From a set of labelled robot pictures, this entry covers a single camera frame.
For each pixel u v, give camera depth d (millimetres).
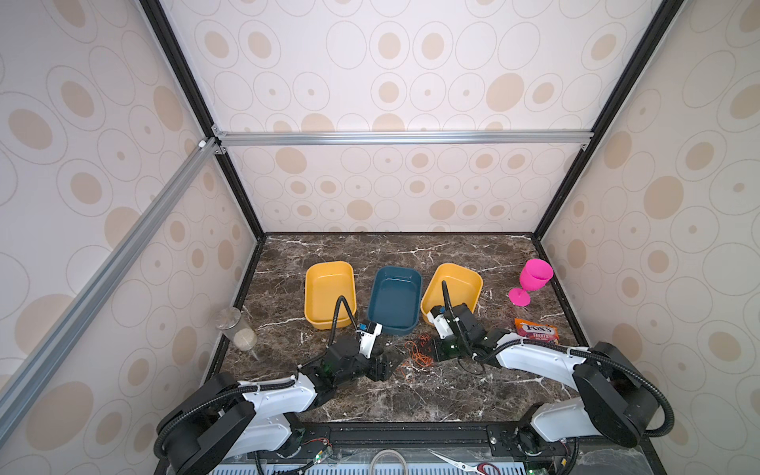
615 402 427
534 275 880
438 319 797
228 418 423
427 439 753
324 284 1039
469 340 673
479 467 700
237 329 782
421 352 862
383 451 709
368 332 741
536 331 918
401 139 901
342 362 636
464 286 1033
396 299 1000
